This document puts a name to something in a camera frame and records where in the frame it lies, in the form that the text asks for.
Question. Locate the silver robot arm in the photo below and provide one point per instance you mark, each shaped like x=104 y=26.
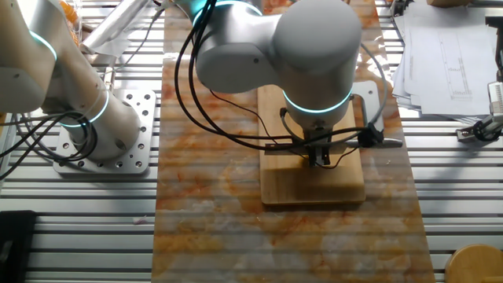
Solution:
x=314 y=39

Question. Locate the metal cylinder connector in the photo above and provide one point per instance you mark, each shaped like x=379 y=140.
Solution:
x=109 y=78

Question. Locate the camera on clamp mount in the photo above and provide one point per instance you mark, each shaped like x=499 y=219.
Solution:
x=487 y=126

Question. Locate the steel cleaver knife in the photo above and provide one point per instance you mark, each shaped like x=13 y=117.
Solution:
x=283 y=147

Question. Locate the white film roll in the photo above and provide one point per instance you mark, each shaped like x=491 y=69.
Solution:
x=110 y=27

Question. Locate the orange marbled table mat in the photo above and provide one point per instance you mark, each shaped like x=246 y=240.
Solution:
x=208 y=177

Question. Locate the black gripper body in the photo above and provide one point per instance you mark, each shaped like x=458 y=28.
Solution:
x=318 y=140

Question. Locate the stack of white papers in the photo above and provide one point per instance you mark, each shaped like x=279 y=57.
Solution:
x=452 y=59

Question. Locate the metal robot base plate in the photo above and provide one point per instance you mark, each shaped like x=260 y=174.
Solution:
x=133 y=157

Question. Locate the round wooden disc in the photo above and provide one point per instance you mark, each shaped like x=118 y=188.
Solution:
x=475 y=265

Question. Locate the black box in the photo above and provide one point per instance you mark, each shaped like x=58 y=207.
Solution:
x=15 y=247

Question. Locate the clear plastic fruit package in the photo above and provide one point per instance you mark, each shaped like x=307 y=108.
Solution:
x=70 y=23

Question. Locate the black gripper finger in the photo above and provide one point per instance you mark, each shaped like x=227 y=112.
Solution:
x=313 y=157
x=325 y=156

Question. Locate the wooden cutting board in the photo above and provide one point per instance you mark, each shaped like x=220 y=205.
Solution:
x=314 y=184

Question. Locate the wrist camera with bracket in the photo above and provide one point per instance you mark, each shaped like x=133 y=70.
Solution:
x=367 y=98

